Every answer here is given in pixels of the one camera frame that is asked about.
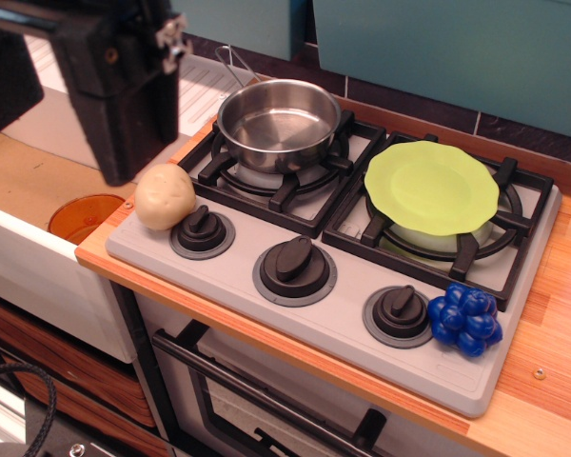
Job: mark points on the blue blueberry cluster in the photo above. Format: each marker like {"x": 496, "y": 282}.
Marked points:
{"x": 465, "y": 318}

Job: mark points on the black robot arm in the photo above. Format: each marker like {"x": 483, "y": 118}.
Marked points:
{"x": 120, "y": 64}

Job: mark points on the middle black stove knob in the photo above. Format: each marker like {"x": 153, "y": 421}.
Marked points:
{"x": 295, "y": 273}

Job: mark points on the black stove knob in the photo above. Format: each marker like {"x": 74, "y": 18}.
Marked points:
{"x": 398, "y": 317}
{"x": 204, "y": 234}
{"x": 295, "y": 273}

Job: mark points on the left black stove knob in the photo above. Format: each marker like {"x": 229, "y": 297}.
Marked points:
{"x": 204, "y": 234}

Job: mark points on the stainless steel pot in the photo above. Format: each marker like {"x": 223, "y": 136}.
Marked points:
{"x": 279, "y": 126}

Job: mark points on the grey toy stove top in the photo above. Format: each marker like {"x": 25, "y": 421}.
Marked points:
{"x": 334, "y": 325}

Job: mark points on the beige toy potato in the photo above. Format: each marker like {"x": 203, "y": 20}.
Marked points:
{"x": 164, "y": 196}

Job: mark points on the right black stove knob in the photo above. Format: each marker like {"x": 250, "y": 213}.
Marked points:
{"x": 398, "y": 317}

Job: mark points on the lime green plate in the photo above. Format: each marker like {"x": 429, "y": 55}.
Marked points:
{"x": 434, "y": 189}

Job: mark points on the left black burner grate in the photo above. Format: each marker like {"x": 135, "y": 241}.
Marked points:
{"x": 301, "y": 201}

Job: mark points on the black burner grate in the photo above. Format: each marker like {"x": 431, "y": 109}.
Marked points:
{"x": 501, "y": 260}
{"x": 301, "y": 201}

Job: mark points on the right black burner grate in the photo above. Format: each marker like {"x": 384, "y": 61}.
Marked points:
{"x": 501, "y": 260}

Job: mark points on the orange plastic cup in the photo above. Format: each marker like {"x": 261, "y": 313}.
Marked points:
{"x": 80, "y": 217}

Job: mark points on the white toy sink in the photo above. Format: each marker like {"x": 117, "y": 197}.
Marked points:
{"x": 46, "y": 162}

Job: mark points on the wood grain drawer front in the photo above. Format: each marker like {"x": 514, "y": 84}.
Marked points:
{"x": 95, "y": 390}

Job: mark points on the left teal wall cabinet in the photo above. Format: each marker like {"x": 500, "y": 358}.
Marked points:
{"x": 274, "y": 28}

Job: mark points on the black oven door handle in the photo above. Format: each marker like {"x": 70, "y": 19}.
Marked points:
{"x": 183, "y": 349}

